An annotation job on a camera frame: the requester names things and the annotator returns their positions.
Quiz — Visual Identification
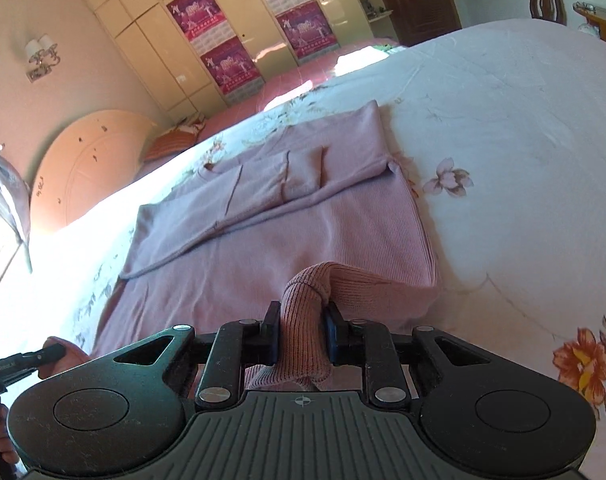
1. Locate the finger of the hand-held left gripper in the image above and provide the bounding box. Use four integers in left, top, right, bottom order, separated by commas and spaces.
32, 343, 66, 366

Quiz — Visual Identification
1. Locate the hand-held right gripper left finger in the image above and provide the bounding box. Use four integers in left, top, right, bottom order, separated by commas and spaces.
110, 301, 282, 409

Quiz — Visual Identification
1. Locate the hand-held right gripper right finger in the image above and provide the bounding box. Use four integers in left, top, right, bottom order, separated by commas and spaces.
323, 304, 499, 408

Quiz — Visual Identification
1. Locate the pink sweater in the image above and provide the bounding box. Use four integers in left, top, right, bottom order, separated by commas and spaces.
38, 100, 440, 394

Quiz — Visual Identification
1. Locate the person's left hand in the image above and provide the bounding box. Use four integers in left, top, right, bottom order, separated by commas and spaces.
0, 402, 20, 467

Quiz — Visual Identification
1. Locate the grey patterned curtain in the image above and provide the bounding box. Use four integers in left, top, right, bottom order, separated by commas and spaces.
0, 127, 34, 274

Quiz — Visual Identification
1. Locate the wooden headboard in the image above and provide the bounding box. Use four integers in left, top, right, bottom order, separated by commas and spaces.
29, 112, 157, 234

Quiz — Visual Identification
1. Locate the striped pillow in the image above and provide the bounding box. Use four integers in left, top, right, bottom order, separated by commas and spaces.
143, 127, 205, 162

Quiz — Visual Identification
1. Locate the floral bedspread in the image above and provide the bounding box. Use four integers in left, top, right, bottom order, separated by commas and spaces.
0, 17, 606, 442

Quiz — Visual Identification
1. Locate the pink bed sheet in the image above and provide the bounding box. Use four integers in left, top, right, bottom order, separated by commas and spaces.
133, 37, 400, 181

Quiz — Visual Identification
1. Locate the cream wardrobe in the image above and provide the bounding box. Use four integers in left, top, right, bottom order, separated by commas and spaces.
65, 0, 370, 114

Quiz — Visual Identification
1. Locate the dark wooden door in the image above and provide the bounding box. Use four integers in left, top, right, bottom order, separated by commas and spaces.
365, 0, 462, 47

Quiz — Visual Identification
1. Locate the wooden side desk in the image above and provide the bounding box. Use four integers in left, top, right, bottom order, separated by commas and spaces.
572, 2, 606, 49

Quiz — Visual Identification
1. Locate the wall lamp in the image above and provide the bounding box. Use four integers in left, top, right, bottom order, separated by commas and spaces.
25, 34, 62, 84

